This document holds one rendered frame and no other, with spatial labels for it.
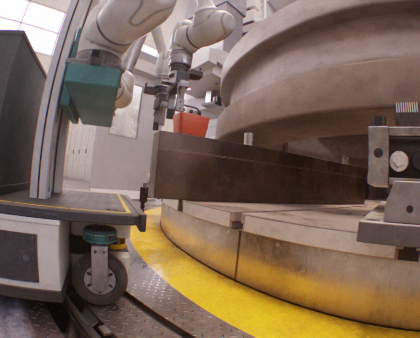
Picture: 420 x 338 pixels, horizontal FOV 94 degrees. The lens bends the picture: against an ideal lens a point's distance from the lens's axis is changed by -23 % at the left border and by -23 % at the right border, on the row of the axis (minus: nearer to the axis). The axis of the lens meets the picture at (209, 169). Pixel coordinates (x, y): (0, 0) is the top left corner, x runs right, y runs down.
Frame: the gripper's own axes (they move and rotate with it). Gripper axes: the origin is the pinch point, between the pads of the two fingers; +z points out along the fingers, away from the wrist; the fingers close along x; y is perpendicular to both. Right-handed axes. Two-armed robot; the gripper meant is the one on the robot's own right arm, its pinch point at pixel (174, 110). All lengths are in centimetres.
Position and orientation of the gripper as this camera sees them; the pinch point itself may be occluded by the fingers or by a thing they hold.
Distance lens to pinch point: 94.9
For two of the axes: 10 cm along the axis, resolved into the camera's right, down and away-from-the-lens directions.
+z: -0.8, 10.0, -0.5
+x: 3.9, -0.1, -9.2
